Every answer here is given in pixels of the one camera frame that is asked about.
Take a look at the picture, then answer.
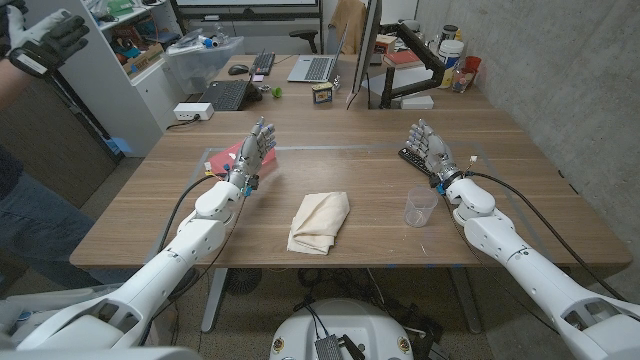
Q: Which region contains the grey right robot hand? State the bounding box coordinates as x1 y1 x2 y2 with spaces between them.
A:
405 118 464 189

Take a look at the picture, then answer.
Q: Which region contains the person's black white gloved hand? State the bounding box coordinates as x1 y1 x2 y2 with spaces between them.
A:
0 0 91 79

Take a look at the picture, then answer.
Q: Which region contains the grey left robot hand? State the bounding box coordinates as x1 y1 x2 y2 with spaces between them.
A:
227 117 278 190

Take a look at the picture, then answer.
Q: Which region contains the person's bare forearm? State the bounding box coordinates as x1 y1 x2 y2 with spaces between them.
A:
0 57 34 111

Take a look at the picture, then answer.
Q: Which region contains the black TV remote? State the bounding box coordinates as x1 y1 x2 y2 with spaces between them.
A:
397 147 436 177

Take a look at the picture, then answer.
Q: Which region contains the clear plastic cup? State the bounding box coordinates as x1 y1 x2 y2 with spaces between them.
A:
403 186 439 229

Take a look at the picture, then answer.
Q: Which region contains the beige folded cheesecloth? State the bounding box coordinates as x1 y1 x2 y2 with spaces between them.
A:
286 191 351 256

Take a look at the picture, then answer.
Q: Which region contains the red plastic box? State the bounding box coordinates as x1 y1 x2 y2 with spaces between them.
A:
207 139 277 174

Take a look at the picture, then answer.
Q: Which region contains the flat white box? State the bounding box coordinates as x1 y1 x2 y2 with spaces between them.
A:
399 94 435 111

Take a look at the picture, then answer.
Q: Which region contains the large black keyboard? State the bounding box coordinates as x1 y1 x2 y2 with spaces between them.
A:
198 79 264 112

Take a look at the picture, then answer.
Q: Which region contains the white power strip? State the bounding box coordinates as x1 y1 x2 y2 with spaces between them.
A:
172 102 215 122

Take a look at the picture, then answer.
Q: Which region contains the clear glass jar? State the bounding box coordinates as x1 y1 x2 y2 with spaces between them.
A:
452 68 475 95

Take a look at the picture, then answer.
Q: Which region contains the small black keyboard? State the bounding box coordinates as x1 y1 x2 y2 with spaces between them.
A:
248 49 277 77

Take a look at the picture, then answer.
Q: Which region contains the small blue yellow tin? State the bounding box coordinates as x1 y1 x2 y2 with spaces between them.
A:
311 82 335 105

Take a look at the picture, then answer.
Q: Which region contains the white plastic tub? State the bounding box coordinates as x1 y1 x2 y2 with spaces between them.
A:
437 39 465 90

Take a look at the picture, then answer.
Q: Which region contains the red book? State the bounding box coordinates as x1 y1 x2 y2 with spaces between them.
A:
382 49 425 70

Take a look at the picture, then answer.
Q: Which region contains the cardboard box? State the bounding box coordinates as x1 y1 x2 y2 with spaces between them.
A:
122 43 165 76

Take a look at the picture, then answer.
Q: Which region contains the clear plastic storage bin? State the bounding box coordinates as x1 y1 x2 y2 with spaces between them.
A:
163 35 246 95

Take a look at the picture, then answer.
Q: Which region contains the white shelf cabinet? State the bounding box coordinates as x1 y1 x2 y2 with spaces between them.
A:
24 0 184 159

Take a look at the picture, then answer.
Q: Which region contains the silver laptop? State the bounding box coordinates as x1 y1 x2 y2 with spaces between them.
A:
286 22 351 84

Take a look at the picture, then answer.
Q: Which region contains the small orange box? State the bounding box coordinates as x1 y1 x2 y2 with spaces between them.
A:
374 34 399 55

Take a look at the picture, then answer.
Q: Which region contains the flat computer monitor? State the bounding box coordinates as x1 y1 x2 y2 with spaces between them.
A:
345 0 384 105

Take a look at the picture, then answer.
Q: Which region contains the black round fan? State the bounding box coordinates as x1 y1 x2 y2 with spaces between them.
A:
224 268 263 296

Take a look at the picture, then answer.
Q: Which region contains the black office chair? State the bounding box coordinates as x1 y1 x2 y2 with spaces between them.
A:
288 28 320 55

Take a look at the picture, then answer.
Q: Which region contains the black framed whiteboard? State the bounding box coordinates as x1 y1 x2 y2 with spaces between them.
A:
169 0 324 24

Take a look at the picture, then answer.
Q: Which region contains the grey table leg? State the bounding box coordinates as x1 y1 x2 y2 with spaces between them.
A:
200 267 230 335
447 267 483 335

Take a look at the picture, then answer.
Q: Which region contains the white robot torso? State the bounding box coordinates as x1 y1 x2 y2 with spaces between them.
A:
269 298 415 360

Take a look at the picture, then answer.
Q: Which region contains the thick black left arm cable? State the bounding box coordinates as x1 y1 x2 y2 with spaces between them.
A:
157 172 229 253

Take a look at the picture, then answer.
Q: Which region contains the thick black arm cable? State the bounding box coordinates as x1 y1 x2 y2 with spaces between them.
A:
467 170 627 303
157 172 229 253

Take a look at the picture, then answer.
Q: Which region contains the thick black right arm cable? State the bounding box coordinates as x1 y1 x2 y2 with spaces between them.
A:
467 170 627 303

